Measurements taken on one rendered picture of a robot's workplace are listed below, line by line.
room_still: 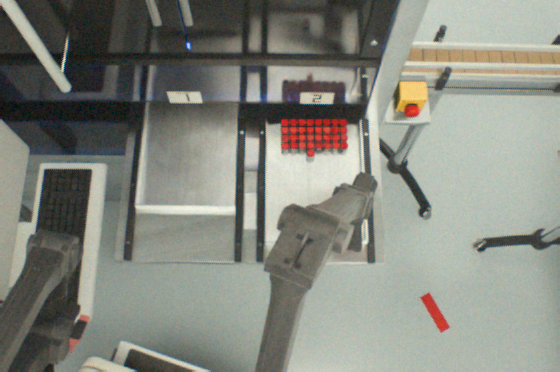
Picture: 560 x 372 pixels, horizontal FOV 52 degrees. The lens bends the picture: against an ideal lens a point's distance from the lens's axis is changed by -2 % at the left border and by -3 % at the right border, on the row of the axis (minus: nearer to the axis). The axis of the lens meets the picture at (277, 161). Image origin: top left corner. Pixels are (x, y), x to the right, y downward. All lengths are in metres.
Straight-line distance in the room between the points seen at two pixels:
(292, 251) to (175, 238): 0.73
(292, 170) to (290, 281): 0.76
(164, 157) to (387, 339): 1.22
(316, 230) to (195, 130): 0.83
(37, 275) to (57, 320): 0.19
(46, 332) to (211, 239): 0.54
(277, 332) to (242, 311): 1.46
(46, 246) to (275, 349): 0.44
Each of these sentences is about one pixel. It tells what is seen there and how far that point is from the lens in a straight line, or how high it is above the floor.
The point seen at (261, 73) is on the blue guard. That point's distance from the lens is 1.43.
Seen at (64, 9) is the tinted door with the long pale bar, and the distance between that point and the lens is 1.30.
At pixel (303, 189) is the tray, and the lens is 1.59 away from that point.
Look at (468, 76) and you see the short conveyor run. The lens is 1.75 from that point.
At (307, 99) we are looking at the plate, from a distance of 1.54.
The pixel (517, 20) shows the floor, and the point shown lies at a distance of 3.13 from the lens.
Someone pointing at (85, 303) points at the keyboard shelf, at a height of 0.80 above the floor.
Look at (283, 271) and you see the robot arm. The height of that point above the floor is 1.53.
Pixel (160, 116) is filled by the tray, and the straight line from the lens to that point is 1.70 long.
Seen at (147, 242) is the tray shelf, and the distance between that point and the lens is 1.58.
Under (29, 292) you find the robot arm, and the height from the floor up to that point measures 1.46.
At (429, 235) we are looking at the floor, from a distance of 2.54.
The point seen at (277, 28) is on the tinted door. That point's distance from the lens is 1.28.
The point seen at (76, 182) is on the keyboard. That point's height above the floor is 0.83.
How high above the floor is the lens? 2.39
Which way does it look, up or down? 69 degrees down
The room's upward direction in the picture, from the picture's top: straight up
